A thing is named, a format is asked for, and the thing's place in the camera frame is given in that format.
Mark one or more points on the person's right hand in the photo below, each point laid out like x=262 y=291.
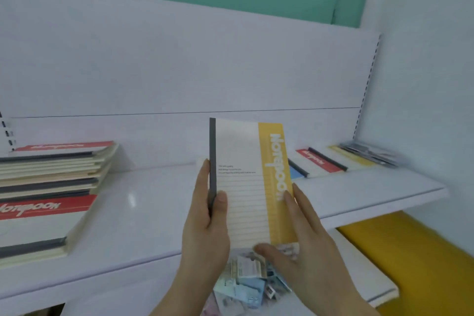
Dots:
x=318 y=271

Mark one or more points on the person's left hand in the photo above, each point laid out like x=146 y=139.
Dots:
x=203 y=241

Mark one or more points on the yellow-striped white notebook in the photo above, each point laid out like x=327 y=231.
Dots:
x=351 y=154
x=240 y=164

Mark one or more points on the blue-striped white notebook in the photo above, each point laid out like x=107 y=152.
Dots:
x=294 y=171

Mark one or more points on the red-striped white notebook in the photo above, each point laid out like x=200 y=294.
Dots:
x=318 y=160

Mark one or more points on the stack of notebooks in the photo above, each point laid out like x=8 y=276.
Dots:
x=44 y=223

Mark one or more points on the person's right forearm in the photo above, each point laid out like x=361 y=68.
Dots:
x=351 y=308

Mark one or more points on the heap of small packets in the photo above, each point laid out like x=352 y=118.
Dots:
x=244 y=286

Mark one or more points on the pink packets bundle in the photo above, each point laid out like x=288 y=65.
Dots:
x=374 y=153

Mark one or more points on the white shelf back panel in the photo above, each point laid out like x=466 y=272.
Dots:
x=148 y=60

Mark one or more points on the white slotted shelf upright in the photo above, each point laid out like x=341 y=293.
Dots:
x=366 y=86
x=7 y=130

